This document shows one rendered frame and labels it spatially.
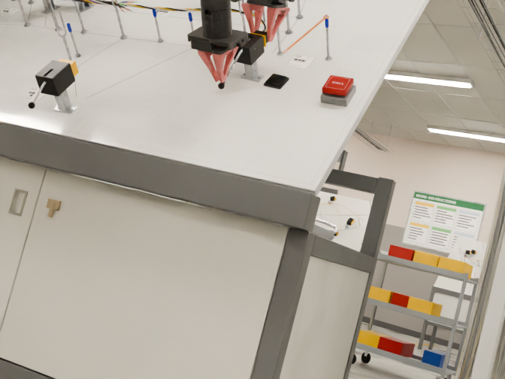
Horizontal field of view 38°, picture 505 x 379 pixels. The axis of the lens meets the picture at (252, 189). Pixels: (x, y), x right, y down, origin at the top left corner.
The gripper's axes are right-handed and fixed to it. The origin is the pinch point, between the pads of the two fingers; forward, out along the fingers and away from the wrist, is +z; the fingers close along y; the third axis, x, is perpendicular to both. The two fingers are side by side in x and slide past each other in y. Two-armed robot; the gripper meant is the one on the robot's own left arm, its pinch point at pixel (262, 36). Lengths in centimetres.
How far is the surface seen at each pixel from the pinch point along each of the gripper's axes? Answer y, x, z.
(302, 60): -6.7, -7.0, 4.6
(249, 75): 0.4, 3.2, 8.2
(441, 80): 159, -731, 124
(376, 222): -23, -27, 44
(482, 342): -59, 8, 47
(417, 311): 54, -410, 261
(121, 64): 31.6, 7.6, 11.1
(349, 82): -22.0, 2.3, 5.3
